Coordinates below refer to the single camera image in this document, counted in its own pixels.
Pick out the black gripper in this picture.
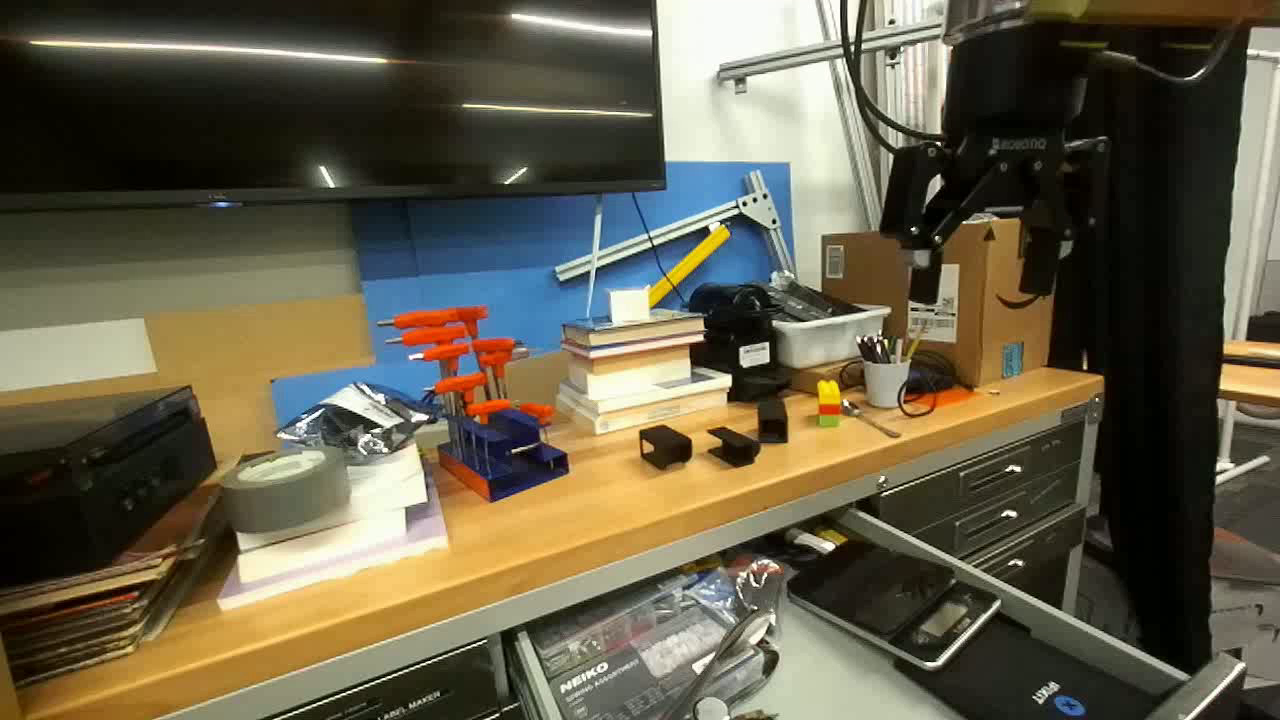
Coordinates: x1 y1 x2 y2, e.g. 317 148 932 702
881 137 1106 304

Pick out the black bracket piece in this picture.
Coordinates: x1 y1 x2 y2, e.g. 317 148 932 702
713 426 759 469

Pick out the black square tube block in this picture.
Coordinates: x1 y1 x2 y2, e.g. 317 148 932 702
638 424 690 469

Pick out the grey drawer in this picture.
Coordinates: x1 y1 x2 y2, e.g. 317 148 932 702
511 508 1244 720

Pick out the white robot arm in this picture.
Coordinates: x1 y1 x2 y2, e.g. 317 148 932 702
881 0 1280 304

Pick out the black drawer cabinet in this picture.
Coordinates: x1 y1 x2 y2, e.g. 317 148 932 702
866 420 1092 608

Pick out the black tablet in drawer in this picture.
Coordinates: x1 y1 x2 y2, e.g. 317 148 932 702
787 543 998 670

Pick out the cardboard box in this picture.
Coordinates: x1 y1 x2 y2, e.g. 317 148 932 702
821 219 1052 382

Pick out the white pen cup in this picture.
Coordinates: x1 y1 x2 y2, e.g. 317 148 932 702
862 360 907 406

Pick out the white plastic bin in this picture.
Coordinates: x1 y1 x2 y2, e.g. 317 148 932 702
774 304 886 367

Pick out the metal spoon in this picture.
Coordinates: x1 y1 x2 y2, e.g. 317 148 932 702
844 399 899 438

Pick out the coloured toy brick stack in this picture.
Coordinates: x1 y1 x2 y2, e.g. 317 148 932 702
816 379 844 426

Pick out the black device with label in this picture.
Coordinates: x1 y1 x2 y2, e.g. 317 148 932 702
686 282 787 405

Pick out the yellow ruler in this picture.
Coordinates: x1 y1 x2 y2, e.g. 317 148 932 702
646 223 732 308

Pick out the stack of books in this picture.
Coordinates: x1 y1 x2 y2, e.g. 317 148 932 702
556 311 732 432

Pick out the black box blue logo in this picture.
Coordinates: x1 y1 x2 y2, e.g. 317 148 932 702
904 642 1155 720

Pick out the red hex key set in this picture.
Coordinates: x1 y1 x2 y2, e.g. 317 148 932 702
389 304 568 498

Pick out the plastic bag of tools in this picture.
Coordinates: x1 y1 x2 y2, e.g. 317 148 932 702
276 379 440 461

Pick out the white foam board stack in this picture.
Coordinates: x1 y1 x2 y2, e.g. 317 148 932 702
216 445 449 610

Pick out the large black monitor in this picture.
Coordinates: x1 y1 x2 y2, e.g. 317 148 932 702
0 0 664 213

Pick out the black case on left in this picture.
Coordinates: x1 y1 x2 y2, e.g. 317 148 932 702
0 389 216 584

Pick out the aluminium angle bracket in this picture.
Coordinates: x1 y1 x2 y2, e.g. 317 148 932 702
550 171 794 282

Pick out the grey duct tape roll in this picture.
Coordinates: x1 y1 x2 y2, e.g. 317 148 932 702
225 449 351 531

